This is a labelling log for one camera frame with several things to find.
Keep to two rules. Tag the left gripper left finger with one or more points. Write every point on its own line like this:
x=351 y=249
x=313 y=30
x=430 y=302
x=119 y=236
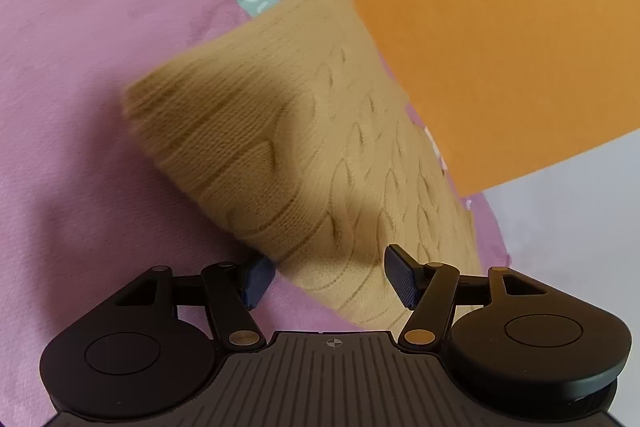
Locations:
x=231 y=291

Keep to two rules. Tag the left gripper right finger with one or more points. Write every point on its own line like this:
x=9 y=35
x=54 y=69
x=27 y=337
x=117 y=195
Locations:
x=428 y=292

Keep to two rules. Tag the mustard cable-knit cardigan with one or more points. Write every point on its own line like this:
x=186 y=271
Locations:
x=289 y=134

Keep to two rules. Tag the orange headboard panel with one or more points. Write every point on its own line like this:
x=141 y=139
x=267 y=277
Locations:
x=508 y=87

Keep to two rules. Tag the pink printed bed sheet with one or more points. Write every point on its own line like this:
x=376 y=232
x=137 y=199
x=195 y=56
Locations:
x=82 y=210

